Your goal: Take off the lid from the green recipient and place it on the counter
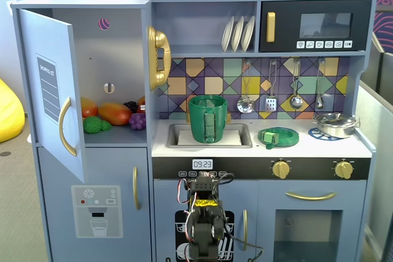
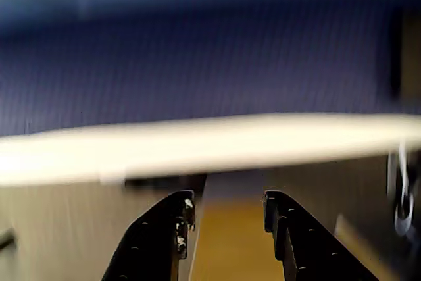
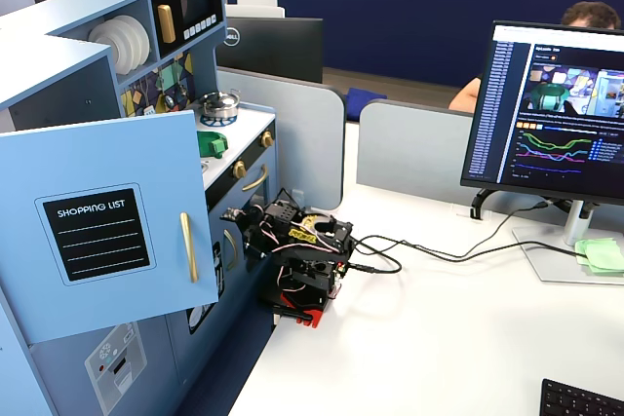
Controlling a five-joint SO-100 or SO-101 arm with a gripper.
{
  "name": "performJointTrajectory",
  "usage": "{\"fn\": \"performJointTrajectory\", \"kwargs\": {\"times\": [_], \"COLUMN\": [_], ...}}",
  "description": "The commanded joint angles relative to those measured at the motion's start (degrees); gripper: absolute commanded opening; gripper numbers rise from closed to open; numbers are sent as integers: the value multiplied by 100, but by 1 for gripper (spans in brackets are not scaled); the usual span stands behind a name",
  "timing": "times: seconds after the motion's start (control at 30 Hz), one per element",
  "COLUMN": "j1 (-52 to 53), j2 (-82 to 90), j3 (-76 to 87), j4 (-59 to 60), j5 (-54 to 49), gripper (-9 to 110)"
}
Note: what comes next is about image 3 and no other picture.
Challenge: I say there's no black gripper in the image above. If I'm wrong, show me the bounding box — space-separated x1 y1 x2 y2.
220 202 301 262

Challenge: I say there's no green recipient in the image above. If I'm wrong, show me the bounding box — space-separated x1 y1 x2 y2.
196 132 229 159

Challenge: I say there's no steel pot lid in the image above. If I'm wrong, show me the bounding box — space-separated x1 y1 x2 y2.
201 89 241 108

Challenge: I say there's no red black table clamp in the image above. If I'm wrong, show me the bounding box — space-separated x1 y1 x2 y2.
271 303 326 330

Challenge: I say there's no grey desk divider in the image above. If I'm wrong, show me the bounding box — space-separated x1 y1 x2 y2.
356 98 483 207
216 66 347 211

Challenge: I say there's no steel toy pot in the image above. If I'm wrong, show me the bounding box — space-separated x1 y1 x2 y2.
201 96 242 121

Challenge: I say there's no blue shopping list door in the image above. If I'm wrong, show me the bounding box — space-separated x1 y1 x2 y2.
0 110 220 345

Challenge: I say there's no blue cushion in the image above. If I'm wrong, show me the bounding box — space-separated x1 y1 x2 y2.
346 87 389 103

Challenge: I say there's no black Dell monitor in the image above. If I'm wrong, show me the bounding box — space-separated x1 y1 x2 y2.
215 16 325 85

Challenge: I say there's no blue toy kitchen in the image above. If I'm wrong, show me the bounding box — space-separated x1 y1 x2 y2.
0 0 279 416

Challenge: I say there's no monitor showing graphs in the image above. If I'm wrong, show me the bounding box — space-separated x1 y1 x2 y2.
460 19 624 207

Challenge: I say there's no silver monitor stand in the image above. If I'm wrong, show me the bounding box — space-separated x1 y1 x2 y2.
511 199 624 285

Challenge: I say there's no green paper pad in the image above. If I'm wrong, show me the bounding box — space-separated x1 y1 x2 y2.
573 237 619 266
586 243 624 275

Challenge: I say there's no black keyboard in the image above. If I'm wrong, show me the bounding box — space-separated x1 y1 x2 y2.
538 378 624 416

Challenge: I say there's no curly haired person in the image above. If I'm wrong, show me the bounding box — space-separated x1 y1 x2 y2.
448 0 623 113

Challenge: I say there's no gold cabinet door handle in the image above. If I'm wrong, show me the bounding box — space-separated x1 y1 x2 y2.
222 229 240 272

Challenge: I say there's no gold oven handle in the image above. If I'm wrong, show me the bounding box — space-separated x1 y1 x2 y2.
242 164 269 193

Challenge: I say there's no gold fridge door handle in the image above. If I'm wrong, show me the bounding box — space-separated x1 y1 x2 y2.
178 211 200 284

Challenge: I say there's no black cable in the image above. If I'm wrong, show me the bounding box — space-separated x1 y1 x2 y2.
350 234 594 261
348 200 555 277

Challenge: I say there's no gold microwave handle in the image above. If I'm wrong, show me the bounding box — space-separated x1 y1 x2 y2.
156 4 177 45

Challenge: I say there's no black desk bracket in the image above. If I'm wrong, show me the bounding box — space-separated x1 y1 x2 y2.
469 187 494 221

